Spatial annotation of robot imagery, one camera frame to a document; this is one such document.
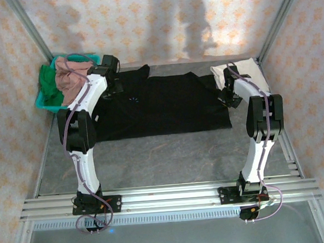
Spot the black t-shirt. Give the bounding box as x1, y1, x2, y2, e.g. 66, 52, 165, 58
90, 58, 234, 143

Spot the white folded t-shirt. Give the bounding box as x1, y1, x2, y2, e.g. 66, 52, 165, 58
210, 57, 271, 97

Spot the pink t-shirt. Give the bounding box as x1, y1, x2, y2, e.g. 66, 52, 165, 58
53, 54, 95, 108

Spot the teal plastic basket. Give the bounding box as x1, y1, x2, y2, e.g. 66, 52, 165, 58
31, 52, 105, 114

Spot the green t-shirt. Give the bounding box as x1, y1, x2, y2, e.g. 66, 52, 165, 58
37, 63, 66, 107

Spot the black base connector box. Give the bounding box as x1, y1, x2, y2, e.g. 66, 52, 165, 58
238, 205, 261, 225

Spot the grey metal sheet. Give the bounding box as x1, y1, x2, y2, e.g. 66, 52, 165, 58
22, 210, 324, 243

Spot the aluminium table side rail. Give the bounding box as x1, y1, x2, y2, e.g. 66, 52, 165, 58
253, 55, 305, 183
26, 111, 61, 199

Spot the aluminium frame post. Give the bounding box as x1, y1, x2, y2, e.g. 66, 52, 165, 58
5, 0, 55, 66
252, 0, 313, 64

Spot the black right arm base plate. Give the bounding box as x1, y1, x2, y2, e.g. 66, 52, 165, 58
217, 183, 268, 206

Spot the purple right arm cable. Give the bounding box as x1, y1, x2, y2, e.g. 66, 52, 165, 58
226, 59, 285, 225

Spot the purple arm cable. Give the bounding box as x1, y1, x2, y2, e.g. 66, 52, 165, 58
226, 59, 285, 225
55, 50, 117, 236

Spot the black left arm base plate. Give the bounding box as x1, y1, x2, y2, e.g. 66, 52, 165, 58
71, 194, 123, 216

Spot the long aluminium mounting rail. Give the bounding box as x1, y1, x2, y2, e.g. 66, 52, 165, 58
18, 174, 323, 221

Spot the slotted grey cable duct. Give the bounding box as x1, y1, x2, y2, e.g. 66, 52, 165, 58
32, 206, 243, 233

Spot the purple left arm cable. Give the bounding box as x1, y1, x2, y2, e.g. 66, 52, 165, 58
55, 50, 117, 236

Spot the aluminium frame leg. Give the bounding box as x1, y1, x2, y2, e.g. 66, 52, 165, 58
308, 199, 324, 243
4, 219, 34, 243

